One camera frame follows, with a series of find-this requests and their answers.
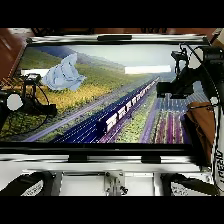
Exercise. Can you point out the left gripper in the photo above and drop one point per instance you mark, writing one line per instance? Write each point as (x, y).
(46, 110)

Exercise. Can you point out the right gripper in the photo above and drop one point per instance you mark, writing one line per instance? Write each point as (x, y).
(173, 89)

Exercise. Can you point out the light blue shirt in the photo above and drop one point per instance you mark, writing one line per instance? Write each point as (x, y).
(63, 76)

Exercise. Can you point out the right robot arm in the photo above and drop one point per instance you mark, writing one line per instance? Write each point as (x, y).
(213, 56)

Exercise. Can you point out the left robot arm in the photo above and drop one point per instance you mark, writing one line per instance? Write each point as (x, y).
(15, 101)

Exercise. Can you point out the brown garment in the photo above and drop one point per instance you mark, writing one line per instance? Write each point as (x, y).
(200, 126)

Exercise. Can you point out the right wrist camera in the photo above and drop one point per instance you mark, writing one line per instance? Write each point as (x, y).
(179, 57)

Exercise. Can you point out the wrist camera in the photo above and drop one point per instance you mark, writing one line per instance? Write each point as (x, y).
(32, 79)
(179, 57)

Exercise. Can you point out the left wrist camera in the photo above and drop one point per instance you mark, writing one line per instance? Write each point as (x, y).
(32, 79)

